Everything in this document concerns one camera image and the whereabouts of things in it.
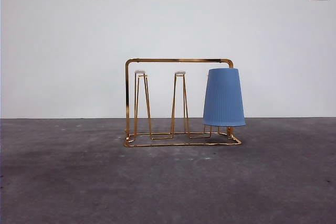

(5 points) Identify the gold wire cup rack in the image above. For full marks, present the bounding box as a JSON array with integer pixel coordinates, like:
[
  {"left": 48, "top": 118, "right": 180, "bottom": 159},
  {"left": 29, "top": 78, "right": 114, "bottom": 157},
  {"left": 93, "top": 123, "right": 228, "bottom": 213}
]
[{"left": 123, "top": 57, "right": 242, "bottom": 148}]

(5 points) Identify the blue ribbed plastic cup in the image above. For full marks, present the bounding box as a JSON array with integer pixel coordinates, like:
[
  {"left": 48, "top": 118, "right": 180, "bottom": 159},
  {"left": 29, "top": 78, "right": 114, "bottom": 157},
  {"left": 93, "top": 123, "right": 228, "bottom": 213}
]
[{"left": 202, "top": 67, "right": 247, "bottom": 127}]

